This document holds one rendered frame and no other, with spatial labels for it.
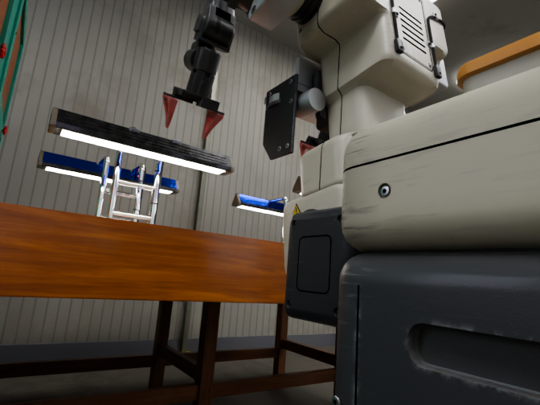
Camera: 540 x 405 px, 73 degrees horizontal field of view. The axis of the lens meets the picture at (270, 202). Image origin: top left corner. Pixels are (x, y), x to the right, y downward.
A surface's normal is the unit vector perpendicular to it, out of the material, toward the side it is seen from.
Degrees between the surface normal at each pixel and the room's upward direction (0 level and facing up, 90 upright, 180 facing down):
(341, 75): 90
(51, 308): 90
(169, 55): 90
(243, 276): 90
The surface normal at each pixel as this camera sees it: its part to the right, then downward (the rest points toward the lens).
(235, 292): 0.58, -0.12
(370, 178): -0.81, -0.18
